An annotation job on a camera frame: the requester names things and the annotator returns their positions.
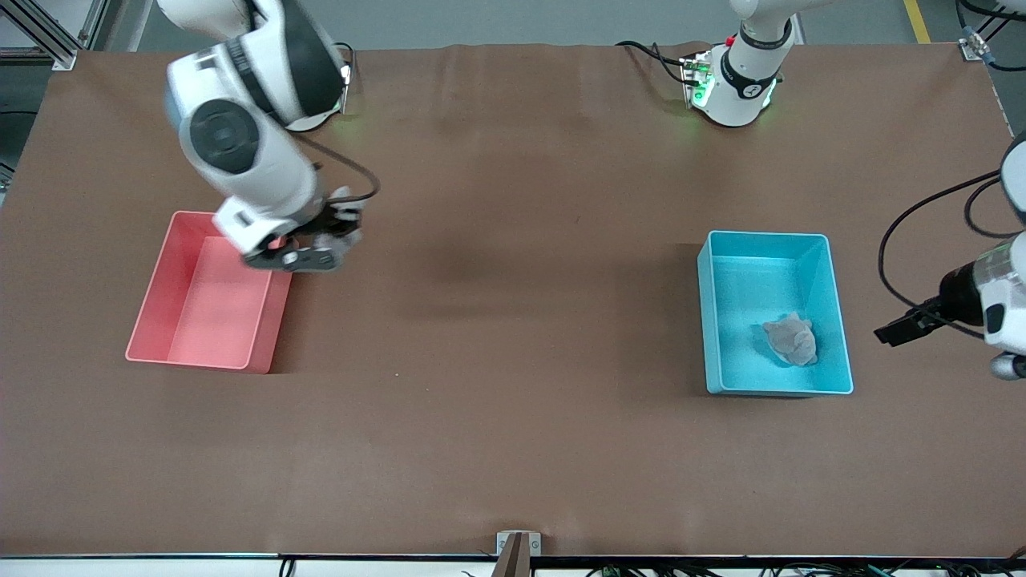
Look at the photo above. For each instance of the table edge rail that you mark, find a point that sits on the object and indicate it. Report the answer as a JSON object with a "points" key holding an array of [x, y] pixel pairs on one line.
{"points": [[160, 569]]}

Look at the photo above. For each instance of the yellow floor tape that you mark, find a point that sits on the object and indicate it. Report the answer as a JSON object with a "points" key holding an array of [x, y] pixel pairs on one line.
{"points": [[916, 20]]}

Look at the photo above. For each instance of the metal connector bracket green light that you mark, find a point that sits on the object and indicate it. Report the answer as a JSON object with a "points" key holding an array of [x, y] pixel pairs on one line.
{"points": [[346, 88], [696, 80]]}

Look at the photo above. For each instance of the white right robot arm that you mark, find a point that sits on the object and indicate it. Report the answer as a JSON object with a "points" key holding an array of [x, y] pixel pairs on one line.
{"points": [[224, 136]]}

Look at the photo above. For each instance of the brown narrow post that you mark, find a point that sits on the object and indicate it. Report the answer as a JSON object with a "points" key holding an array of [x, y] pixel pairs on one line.
{"points": [[513, 562]]}

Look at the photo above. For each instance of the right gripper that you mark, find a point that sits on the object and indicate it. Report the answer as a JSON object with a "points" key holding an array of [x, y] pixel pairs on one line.
{"points": [[334, 227]]}

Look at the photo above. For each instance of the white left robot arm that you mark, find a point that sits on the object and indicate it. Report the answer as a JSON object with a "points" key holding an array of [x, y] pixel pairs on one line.
{"points": [[725, 108]]}

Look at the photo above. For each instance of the brown table mat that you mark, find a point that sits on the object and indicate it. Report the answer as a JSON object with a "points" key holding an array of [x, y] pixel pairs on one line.
{"points": [[513, 417]]}

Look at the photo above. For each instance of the pink plastic box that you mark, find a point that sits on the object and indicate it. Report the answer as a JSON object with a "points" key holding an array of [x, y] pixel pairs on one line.
{"points": [[208, 328]]}

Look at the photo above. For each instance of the aluminium frame profile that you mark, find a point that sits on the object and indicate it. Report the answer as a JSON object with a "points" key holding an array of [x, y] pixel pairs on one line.
{"points": [[64, 58], [974, 50]]}

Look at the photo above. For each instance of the small metal bracket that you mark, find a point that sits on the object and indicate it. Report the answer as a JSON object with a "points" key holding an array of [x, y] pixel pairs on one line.
{"points": [[534, 545]]}

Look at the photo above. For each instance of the blue plastic box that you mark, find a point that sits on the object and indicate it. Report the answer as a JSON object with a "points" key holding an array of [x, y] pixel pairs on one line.
{"points": [[745, 288]]}

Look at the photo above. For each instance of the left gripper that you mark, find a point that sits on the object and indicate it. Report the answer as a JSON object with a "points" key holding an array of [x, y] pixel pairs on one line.
{"points": [[954, 292]]}

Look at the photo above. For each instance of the grey plush toy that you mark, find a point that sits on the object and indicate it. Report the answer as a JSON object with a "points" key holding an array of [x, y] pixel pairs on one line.
{"points": [[793, 340], [341, 252]]}

